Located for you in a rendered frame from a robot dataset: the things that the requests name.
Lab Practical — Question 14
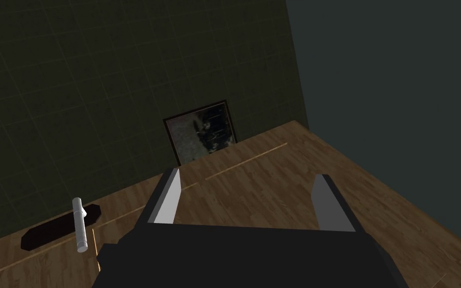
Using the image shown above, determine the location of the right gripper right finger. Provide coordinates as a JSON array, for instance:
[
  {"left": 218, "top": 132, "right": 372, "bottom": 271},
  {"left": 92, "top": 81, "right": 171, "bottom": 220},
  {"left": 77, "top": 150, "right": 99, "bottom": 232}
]
[{"left": 310, "top": 173, "right": 366, "bottom": 233}]

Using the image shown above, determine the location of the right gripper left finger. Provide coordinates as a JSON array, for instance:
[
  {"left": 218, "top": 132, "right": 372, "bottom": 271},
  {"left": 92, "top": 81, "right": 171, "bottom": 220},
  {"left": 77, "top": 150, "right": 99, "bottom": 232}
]
[{"left": 136, "top": 167, "right": 183, "bottom": 226}]

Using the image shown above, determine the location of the dark framed picture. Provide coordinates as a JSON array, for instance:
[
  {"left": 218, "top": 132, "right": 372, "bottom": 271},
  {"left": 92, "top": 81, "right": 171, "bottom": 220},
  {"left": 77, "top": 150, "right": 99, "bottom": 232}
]
[{"left": 162, "top": 99, "right": 239, "bottom": 167}]

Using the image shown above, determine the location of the white lever handle, black plate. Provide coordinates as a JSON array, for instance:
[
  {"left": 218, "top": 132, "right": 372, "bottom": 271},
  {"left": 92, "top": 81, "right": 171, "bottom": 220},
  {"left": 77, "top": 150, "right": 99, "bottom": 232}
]
[{"left": 20, "top": 196, "right": 103, "bottom": 254}]

